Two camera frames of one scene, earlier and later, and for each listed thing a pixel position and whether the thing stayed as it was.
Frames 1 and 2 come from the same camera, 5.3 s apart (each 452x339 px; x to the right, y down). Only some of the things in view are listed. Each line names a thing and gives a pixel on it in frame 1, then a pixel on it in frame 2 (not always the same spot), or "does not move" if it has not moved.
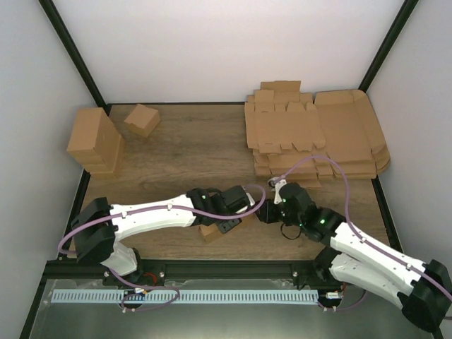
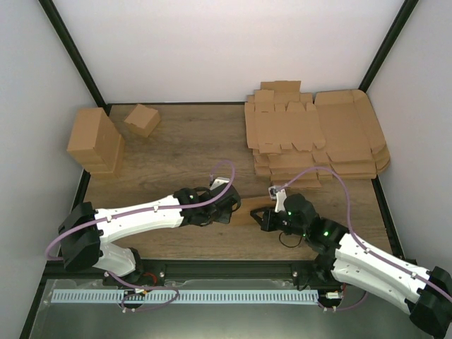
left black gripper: [225, 227] to [225, 217]
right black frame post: [407, 9] does not move
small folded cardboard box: [143, 120] does not move
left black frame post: [61, 30] does not move
